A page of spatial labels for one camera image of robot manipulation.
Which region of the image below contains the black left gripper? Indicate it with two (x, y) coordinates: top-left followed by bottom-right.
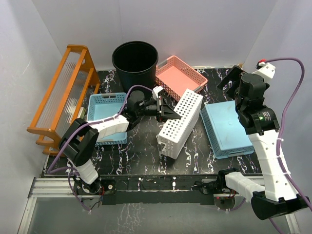
(136, 96), (181, 124)

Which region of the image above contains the white perforated plastic basket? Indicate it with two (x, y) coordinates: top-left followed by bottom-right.
(156, 89), (203, 159)

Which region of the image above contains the large blue perforated basket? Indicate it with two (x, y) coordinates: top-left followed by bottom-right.
(200, 100), (254, 159)

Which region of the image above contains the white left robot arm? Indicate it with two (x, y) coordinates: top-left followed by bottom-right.
(59, 85), (181, 195)

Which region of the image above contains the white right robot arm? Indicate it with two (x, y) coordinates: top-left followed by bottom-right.
(216, 62), (312, 220)

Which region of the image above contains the pink perforated plastic basket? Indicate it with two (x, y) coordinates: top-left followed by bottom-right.
(156, 56), (208, 101)

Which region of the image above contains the black plastic bucket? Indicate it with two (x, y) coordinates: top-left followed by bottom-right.
(112, 41), (158, 100)

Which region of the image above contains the small blue perforated basket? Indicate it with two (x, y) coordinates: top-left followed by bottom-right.
(87, 93), (127, 146)

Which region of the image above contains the small metallic block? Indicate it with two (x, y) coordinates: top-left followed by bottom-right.
(77, 107), (86, 119)

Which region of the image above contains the orange wooden rack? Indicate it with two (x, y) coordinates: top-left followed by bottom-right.
(27, 44), (100, 156)

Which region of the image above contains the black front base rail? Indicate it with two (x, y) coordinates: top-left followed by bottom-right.
(73, 174), (247, 206)

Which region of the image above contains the aluminium frame profile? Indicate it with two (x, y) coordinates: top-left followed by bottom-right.
(18, 177), (76, 234)

